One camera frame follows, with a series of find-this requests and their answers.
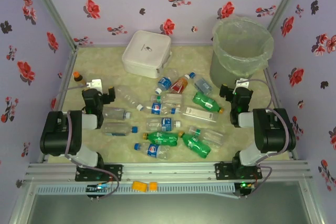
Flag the grey round bin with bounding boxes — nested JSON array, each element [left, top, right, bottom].
[[209, 15, 275, 92]]

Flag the small clear bottle blue cap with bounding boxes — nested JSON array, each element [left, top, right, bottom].
[[189, 71, 213, 95]]

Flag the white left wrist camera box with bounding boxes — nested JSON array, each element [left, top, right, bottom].
[[86, 78, 102, 92]]

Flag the green plastic bottle yellow cap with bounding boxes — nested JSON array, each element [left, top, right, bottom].
[[142, 131, 180, 147], [178, 131, 212, 159], [192, 91, 225, 114]]

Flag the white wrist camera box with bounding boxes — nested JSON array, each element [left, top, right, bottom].
[[86, 78, 102, 92], [235, 78, 250, 89]]

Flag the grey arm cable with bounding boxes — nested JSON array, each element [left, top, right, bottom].
[[51, 83, 120, 200], [237, 78, 291, 200]]

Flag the clear Pepsi bottle blue cap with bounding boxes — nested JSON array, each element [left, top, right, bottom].
[[143, 102, 182, 116], [133, 142, 171, 161]]

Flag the grey metal panel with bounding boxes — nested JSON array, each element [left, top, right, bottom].
[[26, 194, 316, 224]]

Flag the long clear bottle white cap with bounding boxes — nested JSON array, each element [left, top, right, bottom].
[[116, 85, 145, 112]]

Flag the aluminium table side rail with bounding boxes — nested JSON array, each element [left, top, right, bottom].
[[264, 68, 299, 161], [39, 48, 79, 163]]

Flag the large orange block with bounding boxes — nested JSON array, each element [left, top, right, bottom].
[[132, 180, 148, 192]]

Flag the white slotted cable duct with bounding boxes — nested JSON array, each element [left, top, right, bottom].
[[35, 184, 235, 195]]

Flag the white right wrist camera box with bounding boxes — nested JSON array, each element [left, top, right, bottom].
[[235, 78, 250, 89]]

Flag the grey right arm cable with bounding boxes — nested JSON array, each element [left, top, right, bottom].
[[237, 78, 291, 200]]

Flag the aluminium frame post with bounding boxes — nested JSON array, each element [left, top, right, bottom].
[[266, 0, 308, 32], [23, 0, 78, 50]]

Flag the grey left arm cable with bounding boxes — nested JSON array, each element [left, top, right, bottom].
[[51, 83, 120, 200]]

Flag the square clear bottle white label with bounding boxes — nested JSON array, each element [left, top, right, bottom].
[[181, 105, 219, 124]]

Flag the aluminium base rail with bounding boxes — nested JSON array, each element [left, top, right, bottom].
[[25, 161, 312, 183]]

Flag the clear bottle green neck label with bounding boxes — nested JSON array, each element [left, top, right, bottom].
[[151, 92, 184, 106], [188, 125, 225, 147]]

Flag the red label orange drink bottle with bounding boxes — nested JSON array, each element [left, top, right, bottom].
[[170, 73, 191, 95]]

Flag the white zip case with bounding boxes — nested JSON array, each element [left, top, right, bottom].
[[121, 29, 173, 79]]

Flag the small brown bottle orange cap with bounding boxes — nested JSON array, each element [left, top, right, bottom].
[[72, 71, 87, 87]]

